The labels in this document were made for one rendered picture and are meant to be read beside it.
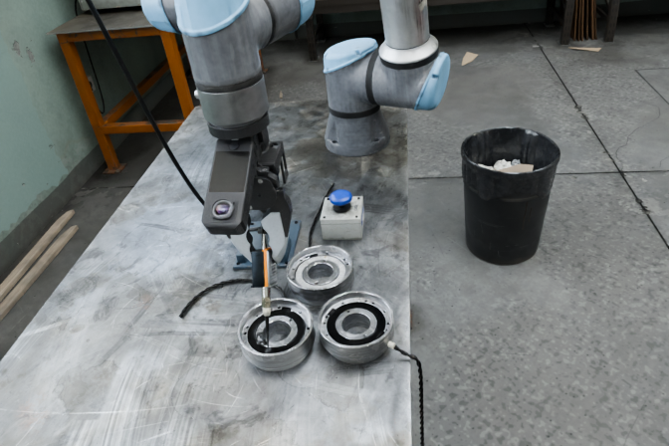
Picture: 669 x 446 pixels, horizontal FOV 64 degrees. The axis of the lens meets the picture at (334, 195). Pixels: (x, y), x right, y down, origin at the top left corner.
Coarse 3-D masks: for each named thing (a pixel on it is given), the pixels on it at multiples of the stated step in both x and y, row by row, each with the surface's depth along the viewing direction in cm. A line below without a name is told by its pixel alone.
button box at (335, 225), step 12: (324, 204) 96; (348, 204) 94; (360, 204) 95; (324, 216) 93; (336, 216) 92; (348, 216) 92; (360, 216) 92; (324, 228) 93; (336, 228) 93; (348, 228) 92; (360, 228) 92
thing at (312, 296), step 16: (304, 256) 87; (336, 256) 86; (288, 272) 82; (304, 272) 83; (320, 272) 86; (336, 272) 83; (352, 272) 82; (304, 288) 79; (320, 288) 78; (336, 288) 79; (320, 304) 81
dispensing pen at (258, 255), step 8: (264, 232) 70; (264, 240) 71; (264, 248) 71; (256, 256) 69; (256, 264) 69; (256, 272) 69; (264, 272) 69; (256, 280) 69; (264, 280) 69; (264, 288) 70; (264, 296) 70; (264, 304) 70; (264, 312) 71
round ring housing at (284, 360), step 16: (272, 304) 78; (288, 304) 78; (272, 320) 76; (288, 320) 75; (304, 320) 75; (240, 336) 72; (272, 336) 77; (288, 336) 73; (304, 336) 72; (256, 352) 70; (288, 352) 69; (304, 352) 71; (272, 368) 71; (288, 368) 72
